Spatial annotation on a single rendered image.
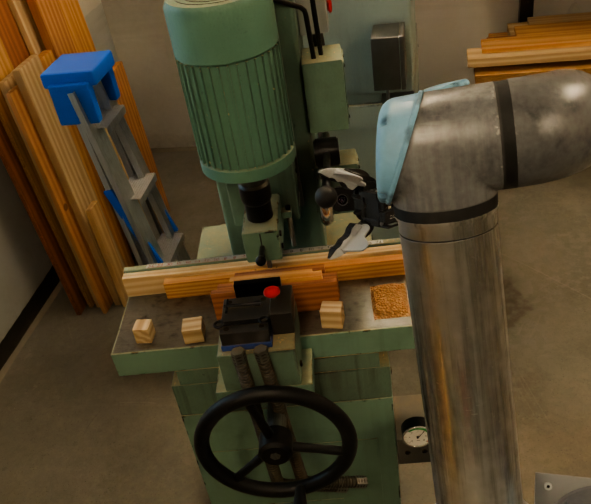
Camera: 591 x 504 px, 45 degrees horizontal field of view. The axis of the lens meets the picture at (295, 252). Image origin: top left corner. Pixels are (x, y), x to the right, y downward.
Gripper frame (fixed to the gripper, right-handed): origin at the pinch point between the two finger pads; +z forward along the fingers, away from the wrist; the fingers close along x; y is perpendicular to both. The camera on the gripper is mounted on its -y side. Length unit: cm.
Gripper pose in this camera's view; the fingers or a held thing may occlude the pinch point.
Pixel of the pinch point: (319, 216)
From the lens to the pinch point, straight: 119.5
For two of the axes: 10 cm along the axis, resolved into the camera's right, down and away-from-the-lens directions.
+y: 6.0, 1.7, -7.8
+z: -7.9, 2.8, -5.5
